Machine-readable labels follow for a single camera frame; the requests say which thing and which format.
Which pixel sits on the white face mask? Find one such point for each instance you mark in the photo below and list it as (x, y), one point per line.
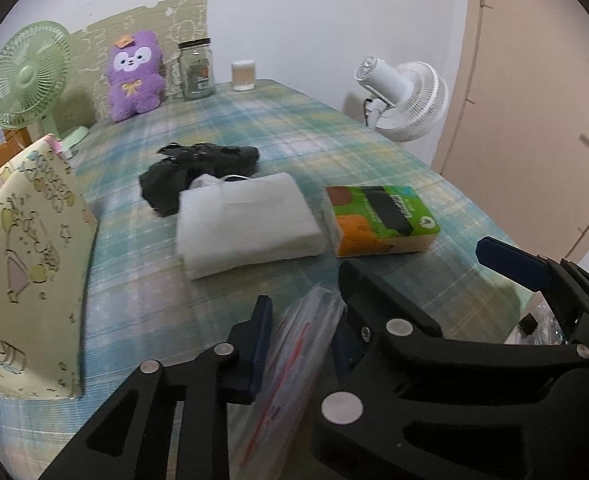
(207, 181)

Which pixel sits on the clear plastic bag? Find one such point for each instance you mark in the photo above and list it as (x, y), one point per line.
(294, 360)

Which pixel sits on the patterned storage box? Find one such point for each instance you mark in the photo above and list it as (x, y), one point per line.
(29, 260)

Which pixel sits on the purple plush toy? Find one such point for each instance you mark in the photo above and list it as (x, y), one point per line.
(134, 85)

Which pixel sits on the black cloth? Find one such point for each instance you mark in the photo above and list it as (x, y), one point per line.
(167, 190)

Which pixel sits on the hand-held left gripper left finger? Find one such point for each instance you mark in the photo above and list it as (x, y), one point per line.
(263, 340)

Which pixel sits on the white standing fan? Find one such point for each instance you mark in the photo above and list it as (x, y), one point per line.
(414, 105)

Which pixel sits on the green orange tissue pack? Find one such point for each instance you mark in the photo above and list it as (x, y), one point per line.
(374, 220)

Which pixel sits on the glass jar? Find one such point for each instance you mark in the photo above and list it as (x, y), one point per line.
(197, 72)

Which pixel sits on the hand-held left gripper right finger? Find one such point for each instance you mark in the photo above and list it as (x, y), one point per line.
(343, 357)

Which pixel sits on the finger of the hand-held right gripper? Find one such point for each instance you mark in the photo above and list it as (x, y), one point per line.
(374, 300)
(512, 260)

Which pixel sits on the green patterned board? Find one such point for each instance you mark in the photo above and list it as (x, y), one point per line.
(179, 15)

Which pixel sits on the plastic bag pile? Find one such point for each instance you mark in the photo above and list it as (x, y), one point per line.
(544, 325)

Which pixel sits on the white cloth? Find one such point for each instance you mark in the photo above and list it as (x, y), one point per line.
(249, 225)

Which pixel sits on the cotton swab container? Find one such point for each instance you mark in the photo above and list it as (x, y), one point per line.
(243, 77)

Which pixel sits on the beige door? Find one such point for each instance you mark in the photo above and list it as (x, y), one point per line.
(524, 110)

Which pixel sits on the green desk fan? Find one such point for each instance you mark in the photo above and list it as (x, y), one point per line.
(24, 75)

